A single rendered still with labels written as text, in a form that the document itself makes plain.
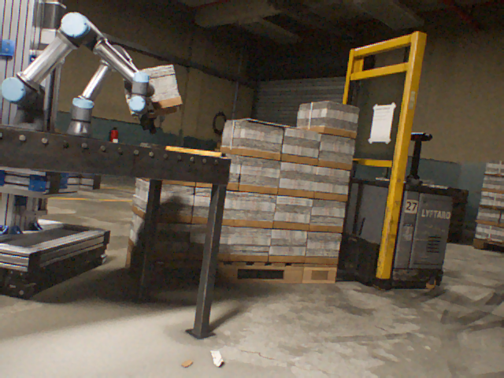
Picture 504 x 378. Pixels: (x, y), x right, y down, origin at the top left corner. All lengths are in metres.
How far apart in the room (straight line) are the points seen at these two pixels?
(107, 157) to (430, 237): 2.70
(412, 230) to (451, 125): 5.84
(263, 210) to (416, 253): 1.29
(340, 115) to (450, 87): 6.29
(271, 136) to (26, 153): 1.78
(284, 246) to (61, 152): 1.90
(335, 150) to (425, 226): 0.95
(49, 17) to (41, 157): 1.44
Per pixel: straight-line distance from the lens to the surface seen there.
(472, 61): 9.43
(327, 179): 3.22
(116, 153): 1.67
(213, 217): 1.98
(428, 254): 3.75
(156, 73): 2.59
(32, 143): 1.55
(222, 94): 11.70
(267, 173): 2.97
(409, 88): 3.42
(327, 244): 3.31
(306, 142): 3.11
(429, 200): 3.66
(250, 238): 2.97
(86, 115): 2.96
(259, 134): 2.93
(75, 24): 2.36
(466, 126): 9.18
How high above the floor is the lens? 0.79
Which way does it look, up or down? 3 degrees down
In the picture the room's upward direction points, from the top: 8 degrees clockwise
